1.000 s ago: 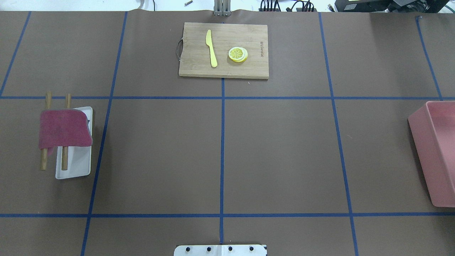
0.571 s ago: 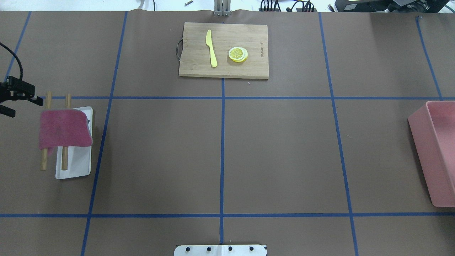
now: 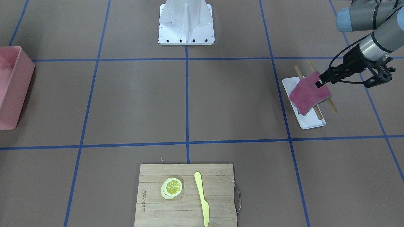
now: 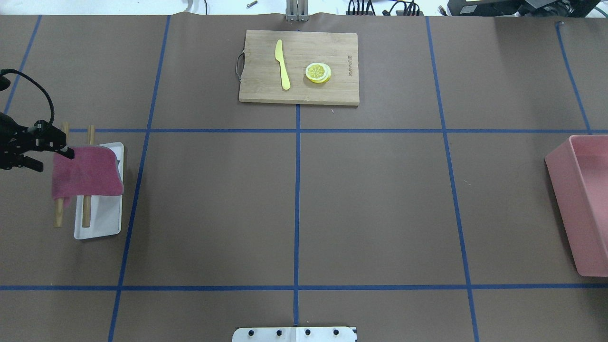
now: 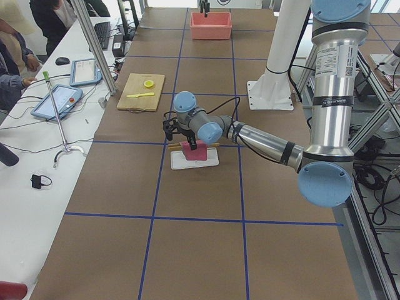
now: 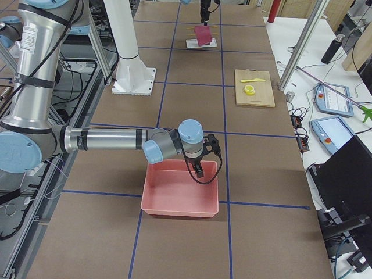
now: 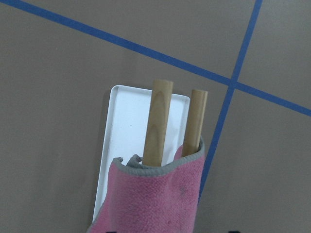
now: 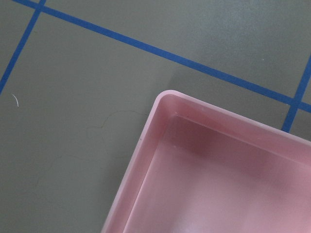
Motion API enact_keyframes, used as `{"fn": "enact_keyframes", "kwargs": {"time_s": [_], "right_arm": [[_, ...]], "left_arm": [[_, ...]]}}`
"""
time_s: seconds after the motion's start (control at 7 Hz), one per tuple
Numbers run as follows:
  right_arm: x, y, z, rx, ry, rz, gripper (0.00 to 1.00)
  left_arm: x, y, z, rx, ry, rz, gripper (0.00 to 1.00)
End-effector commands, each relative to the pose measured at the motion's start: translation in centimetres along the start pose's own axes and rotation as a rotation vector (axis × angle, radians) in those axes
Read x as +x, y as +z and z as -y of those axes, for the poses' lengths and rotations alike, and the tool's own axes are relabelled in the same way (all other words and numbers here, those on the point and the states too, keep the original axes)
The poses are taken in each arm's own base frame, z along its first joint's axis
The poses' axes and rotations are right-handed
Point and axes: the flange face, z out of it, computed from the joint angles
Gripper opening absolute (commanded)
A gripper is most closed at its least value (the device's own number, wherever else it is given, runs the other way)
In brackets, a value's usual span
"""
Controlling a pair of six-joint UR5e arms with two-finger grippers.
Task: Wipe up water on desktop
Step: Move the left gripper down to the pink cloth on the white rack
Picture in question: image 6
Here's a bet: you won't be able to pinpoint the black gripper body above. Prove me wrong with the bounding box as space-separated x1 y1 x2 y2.
200 0 210 23
201 133 221 159

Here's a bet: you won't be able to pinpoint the pink grey-edged cleaning cloth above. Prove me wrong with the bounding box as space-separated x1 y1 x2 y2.
194 25 213 47

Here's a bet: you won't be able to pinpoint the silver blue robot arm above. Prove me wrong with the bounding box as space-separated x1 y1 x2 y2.
1 1 221 182

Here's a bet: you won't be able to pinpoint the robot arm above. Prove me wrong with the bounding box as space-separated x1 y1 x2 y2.
180 0 211 25

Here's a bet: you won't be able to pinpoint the black water bottle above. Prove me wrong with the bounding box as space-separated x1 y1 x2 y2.
321 34 345 64

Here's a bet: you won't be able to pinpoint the wooden rack rod far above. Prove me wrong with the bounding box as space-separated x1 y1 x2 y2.
186 26 218 30

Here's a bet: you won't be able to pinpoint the pink plastic bin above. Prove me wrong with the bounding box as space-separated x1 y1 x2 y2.
141 159 219 217

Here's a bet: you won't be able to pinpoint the white plastic rack tray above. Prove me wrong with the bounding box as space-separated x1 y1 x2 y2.
185 37 218 49

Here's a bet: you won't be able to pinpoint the yellow lemon slices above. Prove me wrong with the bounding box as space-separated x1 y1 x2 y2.
244 85 255 95

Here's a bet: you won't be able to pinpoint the bamboo cutting board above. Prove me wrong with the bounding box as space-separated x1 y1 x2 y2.
234 69 275 108

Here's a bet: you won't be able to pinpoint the red cylinder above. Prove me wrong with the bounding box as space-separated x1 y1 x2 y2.
267 0 281 23

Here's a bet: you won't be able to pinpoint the yellow plastic knife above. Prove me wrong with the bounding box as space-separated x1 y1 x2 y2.
240 78 266 83

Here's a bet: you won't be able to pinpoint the near blue teach pendant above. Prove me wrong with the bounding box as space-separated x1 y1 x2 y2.
310 116 356 155

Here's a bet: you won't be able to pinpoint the blue teach pendant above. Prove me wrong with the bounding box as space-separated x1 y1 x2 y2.
310 116 356 155
315 84 354 117

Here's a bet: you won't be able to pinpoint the far blue teach pendant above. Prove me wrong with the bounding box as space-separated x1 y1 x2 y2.
315 84 354 117

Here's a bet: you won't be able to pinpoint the black laptop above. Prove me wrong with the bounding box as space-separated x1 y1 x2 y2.
309 135 371 217

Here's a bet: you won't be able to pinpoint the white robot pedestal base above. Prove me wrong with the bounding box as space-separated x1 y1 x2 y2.
104 0 156 96

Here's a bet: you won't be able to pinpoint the aluminium frame post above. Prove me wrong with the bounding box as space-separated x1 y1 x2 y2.
278 0 329 91

